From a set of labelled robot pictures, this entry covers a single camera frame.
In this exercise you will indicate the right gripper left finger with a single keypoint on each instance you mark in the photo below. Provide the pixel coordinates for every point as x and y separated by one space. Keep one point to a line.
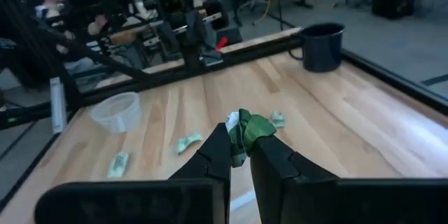
210 161

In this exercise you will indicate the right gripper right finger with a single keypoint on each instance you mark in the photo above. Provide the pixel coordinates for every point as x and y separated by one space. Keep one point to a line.
273 168

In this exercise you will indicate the green white packet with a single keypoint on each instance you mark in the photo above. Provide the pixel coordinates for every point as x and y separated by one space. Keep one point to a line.
118 165
279 119
188 142
252 129

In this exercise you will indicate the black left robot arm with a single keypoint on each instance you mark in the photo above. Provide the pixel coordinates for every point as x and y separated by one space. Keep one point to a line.
168 7

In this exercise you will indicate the clear round plastic container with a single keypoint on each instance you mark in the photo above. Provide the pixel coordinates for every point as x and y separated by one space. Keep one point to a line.
117 112

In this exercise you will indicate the black metal mug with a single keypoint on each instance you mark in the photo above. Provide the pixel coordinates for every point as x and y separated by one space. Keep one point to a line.
322 49

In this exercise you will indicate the person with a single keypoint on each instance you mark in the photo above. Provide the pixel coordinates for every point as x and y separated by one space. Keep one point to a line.
52 10

